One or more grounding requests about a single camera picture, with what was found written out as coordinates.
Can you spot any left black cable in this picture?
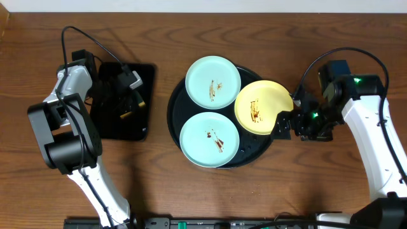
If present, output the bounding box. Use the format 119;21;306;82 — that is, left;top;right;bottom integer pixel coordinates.
53;25;131;229

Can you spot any light blue plate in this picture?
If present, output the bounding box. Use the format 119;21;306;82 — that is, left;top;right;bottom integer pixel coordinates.
179;112;240;168
185;56;242;109

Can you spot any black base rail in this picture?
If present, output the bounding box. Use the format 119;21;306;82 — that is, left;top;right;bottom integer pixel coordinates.
63;212;352;229

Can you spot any black cable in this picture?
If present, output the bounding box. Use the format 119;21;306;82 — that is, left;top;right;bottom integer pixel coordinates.
292;47;407;185
53;25;131;229

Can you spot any yellow plate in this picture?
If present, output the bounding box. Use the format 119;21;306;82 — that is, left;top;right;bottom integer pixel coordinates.
234;80;294;135

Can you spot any green and yellow sponge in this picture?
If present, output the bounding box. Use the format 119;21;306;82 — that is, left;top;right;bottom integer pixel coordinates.
120;102;146;120

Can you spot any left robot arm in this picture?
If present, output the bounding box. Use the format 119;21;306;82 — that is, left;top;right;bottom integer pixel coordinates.
27;50;156;228

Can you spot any right black cable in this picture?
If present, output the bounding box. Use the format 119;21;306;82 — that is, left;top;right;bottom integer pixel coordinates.
292;47;407;185

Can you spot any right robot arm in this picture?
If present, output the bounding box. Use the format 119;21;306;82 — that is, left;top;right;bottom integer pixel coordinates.
271;60;406;228

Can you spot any black rectangular tray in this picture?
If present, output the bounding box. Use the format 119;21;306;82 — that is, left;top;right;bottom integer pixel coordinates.
90;64;156;141

